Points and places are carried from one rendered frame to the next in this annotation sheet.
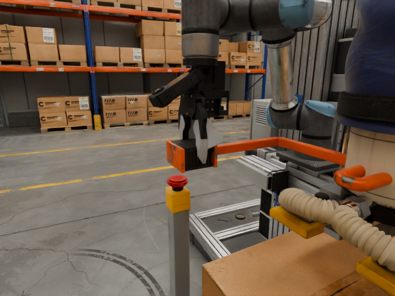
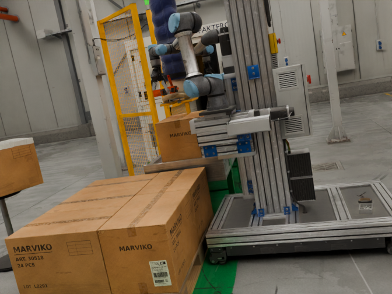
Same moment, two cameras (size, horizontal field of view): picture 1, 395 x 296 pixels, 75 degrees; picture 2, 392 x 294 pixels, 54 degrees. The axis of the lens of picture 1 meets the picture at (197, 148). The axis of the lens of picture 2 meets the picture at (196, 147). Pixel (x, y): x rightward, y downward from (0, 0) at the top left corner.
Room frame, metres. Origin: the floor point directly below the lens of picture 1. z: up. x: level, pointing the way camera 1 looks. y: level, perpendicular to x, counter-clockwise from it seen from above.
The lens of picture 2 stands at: (2.75, -3.05, 1.25)
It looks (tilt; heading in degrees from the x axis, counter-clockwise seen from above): 10 degrees down; 130
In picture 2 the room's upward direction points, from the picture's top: 10 degrees counter-clockwise
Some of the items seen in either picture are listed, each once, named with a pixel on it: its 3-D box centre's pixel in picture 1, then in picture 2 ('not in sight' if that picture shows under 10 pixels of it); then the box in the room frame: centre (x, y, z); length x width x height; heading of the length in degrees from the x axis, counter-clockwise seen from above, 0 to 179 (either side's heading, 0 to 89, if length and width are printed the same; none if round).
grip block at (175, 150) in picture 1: (191, 153); not in sight; (0.55, 0.01, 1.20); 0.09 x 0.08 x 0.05; 27
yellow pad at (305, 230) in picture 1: (341, 198); (189, 98); (0.54, -0.33, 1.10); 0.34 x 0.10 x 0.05; 117
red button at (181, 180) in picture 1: (177, 183); not in sight; (0.81, 0.07, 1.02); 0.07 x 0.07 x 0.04
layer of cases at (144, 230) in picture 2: not in sight; (127, 223); (0.63, -1.39, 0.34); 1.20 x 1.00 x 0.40; 116
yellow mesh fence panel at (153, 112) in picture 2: not in sight; (134, 109); (-0.48, -0.09, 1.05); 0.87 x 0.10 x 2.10; 168
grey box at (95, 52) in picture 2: not in sight; (97, 60); (-0.53, -0.40, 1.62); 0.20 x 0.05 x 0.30; 116
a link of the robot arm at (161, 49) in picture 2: not in sight; (161, 50); (0.83, -0.91, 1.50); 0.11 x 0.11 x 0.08; 69
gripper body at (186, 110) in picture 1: (203, 89); (207, 67); (0.56, -0.01, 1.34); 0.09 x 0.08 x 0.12; 118
